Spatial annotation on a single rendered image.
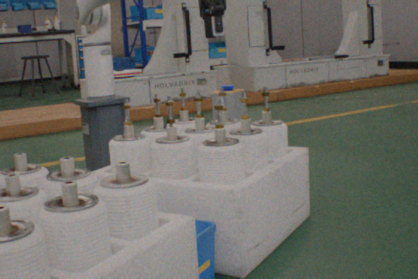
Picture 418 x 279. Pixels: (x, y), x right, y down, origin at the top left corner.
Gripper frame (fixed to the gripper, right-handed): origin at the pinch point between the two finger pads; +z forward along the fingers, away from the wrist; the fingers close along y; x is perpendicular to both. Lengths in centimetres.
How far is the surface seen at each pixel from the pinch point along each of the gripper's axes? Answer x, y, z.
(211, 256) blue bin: -6.4, 9.9, 42.1
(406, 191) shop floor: 60, -27, 48
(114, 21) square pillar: 14, -665, -67
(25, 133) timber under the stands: -67, -200, 37
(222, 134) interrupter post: -0.3, 0.2, 20.7
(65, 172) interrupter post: -30.6, 14.8, 21.9
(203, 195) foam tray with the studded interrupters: -5.9, 4.2, 31.5
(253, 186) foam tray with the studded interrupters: 3.9, 5.4, 30.9
